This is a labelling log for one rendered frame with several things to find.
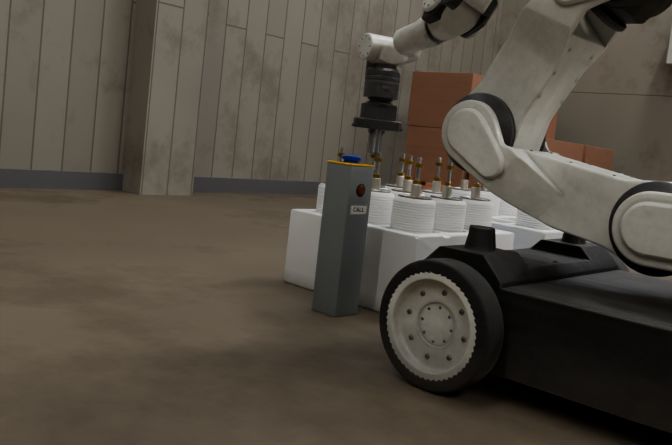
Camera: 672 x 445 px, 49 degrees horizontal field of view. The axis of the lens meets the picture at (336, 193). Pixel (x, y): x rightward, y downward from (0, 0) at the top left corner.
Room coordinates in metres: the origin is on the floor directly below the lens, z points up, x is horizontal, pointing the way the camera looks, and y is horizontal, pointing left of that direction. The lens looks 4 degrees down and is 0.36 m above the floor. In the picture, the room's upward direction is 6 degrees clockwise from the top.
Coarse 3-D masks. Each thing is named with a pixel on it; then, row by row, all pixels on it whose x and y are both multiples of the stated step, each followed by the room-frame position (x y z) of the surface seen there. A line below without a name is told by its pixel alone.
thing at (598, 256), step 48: (480, 240) 1.14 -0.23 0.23; (576, 240) 1.40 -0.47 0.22; (528, 288) 1.10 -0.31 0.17; (576, 288) 1.14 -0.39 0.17; (624, 288) 1.20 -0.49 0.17; (528, 336) 1.04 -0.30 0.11; (576, 336) 0.99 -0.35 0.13; (624, 336) 0.95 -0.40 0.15; (528, 384) 1.03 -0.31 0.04; (576, 384) 0.99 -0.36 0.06; (624, 384) 0.94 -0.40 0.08
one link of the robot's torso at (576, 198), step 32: (448, 128) 1.31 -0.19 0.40; (480, 128) 1.26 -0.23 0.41; (480, 160) 1.26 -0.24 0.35; (512, 160) 1.23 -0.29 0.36; (544, 160) 1.23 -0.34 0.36; (512, 192) 1.24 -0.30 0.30; (544, 192) 1.22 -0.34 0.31; (576, 192) 1.19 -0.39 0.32; (608, 192) 1.16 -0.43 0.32; (640, 192) 1.10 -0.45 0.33; (576, 224) 1.19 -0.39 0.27; (608, 224) 1.15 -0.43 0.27
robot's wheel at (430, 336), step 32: (416, 288) 1.12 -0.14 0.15; (448, 288) 1.08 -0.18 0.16; (480, 288) 1.04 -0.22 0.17; (384, 320) 1.13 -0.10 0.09; (416, 320) 1.11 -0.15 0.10; (448, 320) 1.08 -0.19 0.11; (480, 320) 1.02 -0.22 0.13; (416, 352) 1.11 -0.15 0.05; (448, 352) 1.07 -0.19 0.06; (480, 352) 1.02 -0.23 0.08; (416, 384) 1.08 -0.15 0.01; (448, 384) 1.05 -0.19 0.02
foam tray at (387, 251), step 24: (312, 216) 1.71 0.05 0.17; (288, 240) 1.76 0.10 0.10; (312, 240) 1.71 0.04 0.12; (384, 240) 1.56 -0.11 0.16; (408, 240) 1.51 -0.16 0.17; (432, 240) 1.54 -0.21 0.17; (456, 240) 1.60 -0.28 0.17; (504, 240) 1.75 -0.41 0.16; (288, 264) 1.76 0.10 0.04; (312, 264) 1.70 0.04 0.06; (384, 264) 1.55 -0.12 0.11; (312, 288) 1.70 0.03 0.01; (360, 288) 1.59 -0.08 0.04; (384, 288) 1.55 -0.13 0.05
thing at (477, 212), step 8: (464, 200) 1.75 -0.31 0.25; (472, 200) 1.74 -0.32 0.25; (472, 208) 1.73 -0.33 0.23; (480, 208) 1.73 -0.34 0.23; (488, 208) 1.74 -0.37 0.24; (472, 216) 1.73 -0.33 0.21; (480, 216) 1.73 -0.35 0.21; (488, 216) 1.74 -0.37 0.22; (464, 224) 1.74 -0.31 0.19; (472, 224) 1.73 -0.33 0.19; (480, 224) 1.73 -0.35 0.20; (488, 224) 1.74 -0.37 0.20
